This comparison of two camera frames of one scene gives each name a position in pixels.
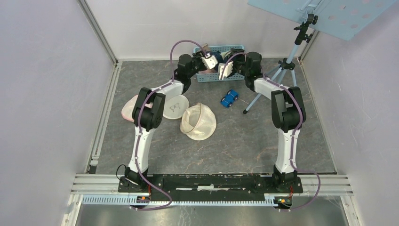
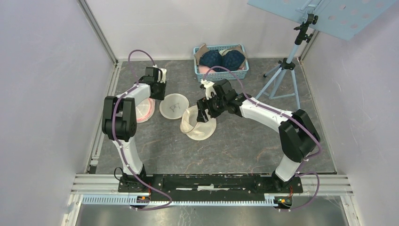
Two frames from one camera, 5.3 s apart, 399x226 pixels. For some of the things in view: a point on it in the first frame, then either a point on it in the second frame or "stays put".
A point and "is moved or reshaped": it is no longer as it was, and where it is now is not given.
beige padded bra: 206,47 is moved or reshaped
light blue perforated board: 343,19 stays put
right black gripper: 240,57 to 203,104
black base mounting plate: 181,187 stays put
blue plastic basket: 210,76 stays put
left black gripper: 198,55 to 162,96
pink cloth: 208,71 stays put
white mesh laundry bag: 197,122 stays put
